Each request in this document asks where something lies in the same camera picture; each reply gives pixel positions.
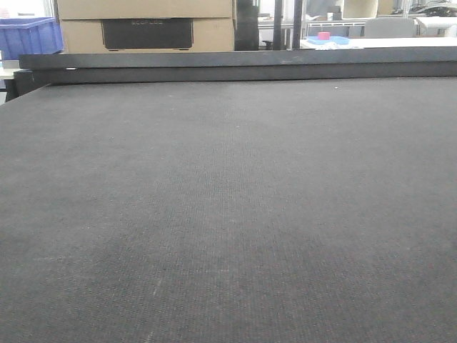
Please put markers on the black conveyor belt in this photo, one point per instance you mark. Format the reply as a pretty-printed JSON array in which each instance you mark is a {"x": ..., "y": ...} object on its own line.
[{"x": 297, "y": 211}]

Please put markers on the pink small box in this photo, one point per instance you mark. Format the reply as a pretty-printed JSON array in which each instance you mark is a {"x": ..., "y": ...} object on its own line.
[{"x": 324, "y": 35}]

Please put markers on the upper cardboard box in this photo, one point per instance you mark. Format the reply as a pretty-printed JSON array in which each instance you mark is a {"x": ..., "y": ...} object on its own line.
[{"x": 109, "y": 9}]

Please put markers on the white background table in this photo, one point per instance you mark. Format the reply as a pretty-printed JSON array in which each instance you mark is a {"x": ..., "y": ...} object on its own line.
[{"x": 365, "y": 43}]

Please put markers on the blue plastic crate background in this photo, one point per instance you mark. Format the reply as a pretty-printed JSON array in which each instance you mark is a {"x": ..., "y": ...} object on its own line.
[{"x": 37, "y": 35}]

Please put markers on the black vertical post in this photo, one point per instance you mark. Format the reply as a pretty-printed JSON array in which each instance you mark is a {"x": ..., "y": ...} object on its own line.
[{"x": 246, "y": 27}]

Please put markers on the black conveyor side rail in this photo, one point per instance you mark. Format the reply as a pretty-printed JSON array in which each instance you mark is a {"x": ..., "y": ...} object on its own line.
[{"x": 293, "y": 65}]

